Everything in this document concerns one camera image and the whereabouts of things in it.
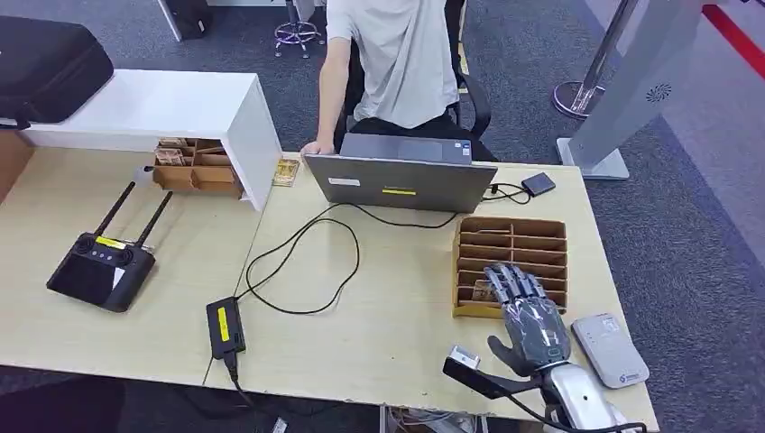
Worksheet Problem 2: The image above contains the person's right hand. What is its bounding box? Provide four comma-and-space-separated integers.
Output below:
300, 139, 336, 158

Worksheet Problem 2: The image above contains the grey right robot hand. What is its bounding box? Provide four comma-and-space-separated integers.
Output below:
484, 263, 573, 379

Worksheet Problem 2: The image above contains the printed card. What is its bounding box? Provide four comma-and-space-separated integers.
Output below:
470, 281, 501, 304

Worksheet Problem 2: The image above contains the small stack of cards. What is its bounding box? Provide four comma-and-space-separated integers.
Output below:
272, 157, 301, 189

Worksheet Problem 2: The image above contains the white flat handheld device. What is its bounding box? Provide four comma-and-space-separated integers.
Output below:
570, 313, 650, 391

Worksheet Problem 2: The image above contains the grey laptop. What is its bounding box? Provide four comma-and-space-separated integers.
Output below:
303, 132, 499, 215

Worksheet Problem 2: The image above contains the brown slotted card box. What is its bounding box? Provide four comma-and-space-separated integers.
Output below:
451, 216, 569, 321

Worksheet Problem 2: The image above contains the chrome stool base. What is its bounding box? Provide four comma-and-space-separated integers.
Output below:
273, 0, 327, 60

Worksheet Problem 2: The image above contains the wooden box of cards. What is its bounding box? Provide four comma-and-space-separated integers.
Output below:
150, 137, 245, 201

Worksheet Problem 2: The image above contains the person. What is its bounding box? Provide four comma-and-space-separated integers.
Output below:
300, 0, 498, 162

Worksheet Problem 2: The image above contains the small black external drive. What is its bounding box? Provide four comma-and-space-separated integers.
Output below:
521, 171, 557, 199

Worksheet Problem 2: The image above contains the black office chair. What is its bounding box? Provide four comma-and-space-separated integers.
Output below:
333, 0, 493, 155

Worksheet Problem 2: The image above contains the white desk riser shelf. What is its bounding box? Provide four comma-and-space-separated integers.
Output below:
0, 69, 284, 213

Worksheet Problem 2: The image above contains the black computer tower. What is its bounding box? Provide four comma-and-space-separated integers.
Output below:
157, 0, 213, 41

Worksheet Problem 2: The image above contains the black power adapter yellow label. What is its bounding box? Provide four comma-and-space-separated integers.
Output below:
205, 297, 247, 362

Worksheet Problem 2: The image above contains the black remote controller with antennas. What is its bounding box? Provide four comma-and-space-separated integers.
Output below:
45, 181, 174, 314

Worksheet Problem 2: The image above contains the grey kiosk stand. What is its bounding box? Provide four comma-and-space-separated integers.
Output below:
556, 0, 710, 181

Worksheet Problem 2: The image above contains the black carrying case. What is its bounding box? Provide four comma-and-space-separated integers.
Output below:
0, 14, 115, 132

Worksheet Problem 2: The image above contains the brown wooden panel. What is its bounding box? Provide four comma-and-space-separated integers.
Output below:
0, 131, 35, 205

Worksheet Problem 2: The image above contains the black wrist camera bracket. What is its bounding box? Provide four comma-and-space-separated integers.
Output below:
442, 357, 544, 401

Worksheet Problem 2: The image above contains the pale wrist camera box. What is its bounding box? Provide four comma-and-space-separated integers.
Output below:
447, 345, 482, 372

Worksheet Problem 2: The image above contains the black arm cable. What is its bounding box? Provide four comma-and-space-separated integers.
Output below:
506, 391, 650, 433

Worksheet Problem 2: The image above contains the long black power cable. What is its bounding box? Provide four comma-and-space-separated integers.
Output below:
235, 203, 461, 317

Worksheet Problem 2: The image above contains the thin black drive cable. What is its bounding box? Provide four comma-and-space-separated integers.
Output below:
481, 181, 532, 207

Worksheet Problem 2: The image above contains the black adapter mains cable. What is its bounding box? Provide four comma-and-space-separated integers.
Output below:
201, 354, 264, 413

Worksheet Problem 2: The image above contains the chrome stanchion post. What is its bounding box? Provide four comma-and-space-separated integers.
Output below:
552, 0, 636, 121

